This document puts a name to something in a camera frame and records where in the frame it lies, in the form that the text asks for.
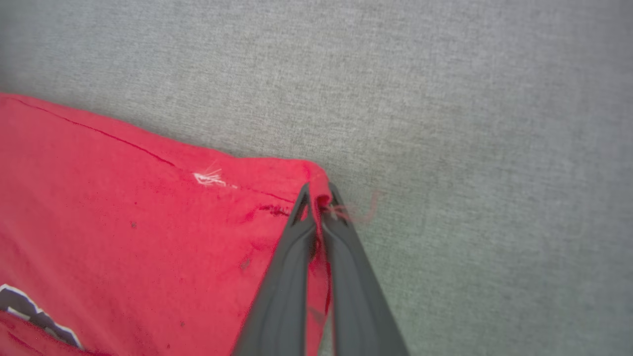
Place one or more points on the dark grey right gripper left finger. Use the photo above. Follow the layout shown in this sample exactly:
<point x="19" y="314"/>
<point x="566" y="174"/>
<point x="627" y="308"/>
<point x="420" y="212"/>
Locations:
<point x="282" y="296"/>

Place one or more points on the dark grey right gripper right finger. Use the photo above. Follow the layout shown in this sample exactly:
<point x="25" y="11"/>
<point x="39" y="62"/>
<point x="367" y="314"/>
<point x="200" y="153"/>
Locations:
<point x="356" y="296"/>

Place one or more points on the red white short-sleeve shirt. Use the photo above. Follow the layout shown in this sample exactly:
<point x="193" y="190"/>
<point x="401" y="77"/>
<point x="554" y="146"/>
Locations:
<point x="123" y="222"/>

